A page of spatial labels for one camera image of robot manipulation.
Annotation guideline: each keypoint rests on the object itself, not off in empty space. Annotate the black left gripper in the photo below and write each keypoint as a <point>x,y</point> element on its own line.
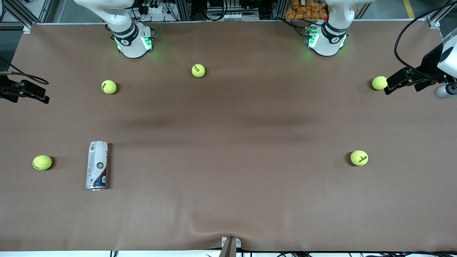
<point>429,63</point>

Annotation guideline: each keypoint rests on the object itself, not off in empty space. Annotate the yellow-green tennis ball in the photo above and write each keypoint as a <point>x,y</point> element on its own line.
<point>359,157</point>
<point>379,82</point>
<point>42,162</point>
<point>109,86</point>
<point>198,70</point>

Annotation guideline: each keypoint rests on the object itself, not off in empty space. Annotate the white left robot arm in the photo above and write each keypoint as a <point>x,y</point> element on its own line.
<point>330,39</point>

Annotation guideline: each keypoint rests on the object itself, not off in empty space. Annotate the brown table cloth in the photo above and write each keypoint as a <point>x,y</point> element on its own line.
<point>228,200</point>

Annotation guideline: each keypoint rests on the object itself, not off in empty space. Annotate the base connector box green light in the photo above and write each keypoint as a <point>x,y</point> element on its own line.
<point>311,37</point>
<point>148,41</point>

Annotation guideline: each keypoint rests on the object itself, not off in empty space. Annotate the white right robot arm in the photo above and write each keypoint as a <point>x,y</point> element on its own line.
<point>132,44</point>

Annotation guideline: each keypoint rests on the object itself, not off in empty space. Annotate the aluminium frame strut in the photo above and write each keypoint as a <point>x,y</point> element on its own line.
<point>441,12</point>
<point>27,29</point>

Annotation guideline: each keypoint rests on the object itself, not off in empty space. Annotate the white blue tennis ball can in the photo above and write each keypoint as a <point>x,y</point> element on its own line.
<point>97,166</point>

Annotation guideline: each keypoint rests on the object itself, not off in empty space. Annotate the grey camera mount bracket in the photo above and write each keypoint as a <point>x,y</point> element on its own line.
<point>230,248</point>

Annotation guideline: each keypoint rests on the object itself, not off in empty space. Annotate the white power strip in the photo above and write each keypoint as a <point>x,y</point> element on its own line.
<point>153,9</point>

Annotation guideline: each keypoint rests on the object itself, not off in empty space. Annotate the pile of orange objects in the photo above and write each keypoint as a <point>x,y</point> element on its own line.
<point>303,10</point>

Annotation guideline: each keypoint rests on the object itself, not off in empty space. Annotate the white terminal strip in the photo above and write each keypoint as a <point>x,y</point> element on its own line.
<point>235,16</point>

